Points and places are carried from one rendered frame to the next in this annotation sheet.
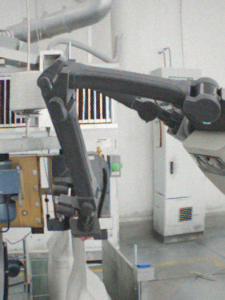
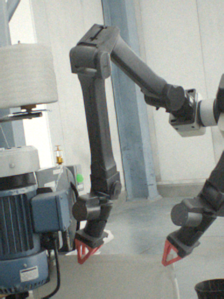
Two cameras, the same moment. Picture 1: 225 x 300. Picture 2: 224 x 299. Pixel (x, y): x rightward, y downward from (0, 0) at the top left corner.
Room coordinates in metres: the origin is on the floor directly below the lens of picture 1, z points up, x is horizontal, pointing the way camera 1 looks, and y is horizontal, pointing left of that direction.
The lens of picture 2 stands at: (0.62, 1.45, 1.47)
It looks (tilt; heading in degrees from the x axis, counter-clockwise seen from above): 3 degrees down; 311
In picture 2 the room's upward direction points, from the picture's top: 7 degrees counter-clockwise
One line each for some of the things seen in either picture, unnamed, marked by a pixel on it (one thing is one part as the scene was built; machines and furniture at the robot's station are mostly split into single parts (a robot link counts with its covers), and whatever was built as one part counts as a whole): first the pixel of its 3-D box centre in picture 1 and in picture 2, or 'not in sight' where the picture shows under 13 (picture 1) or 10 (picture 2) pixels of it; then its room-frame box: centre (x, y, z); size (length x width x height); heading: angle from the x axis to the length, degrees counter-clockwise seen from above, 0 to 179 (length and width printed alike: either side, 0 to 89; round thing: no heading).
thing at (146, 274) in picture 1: (143, 272); not in sight; (1.99, -0.13, 0.81); 0.08 x 0.08 x 0.06; 11
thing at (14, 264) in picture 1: (16, 265); not in sight; (3.62, 0.81, 0.35); 0.30 x 0.15 x 0.15; 11
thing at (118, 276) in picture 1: (118, 280); not in sight; (2.68, -0.02, 0.54); 1.05 x 0.02 x 0.41; 11
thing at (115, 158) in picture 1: (113, 165); (69, 178); (2.10, -0.01, 1.29); 0.08 x 0.05 x 0.09; 11
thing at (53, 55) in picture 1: (49, 89); not in sight; (4.47, 0.57, 1.82); 0.51 x 0.27 x 0.71; 11
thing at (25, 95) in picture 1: (29, 91); (24, 76); (1.88, 0.33, 1.61); 0.17 x 0.17 x 0.17
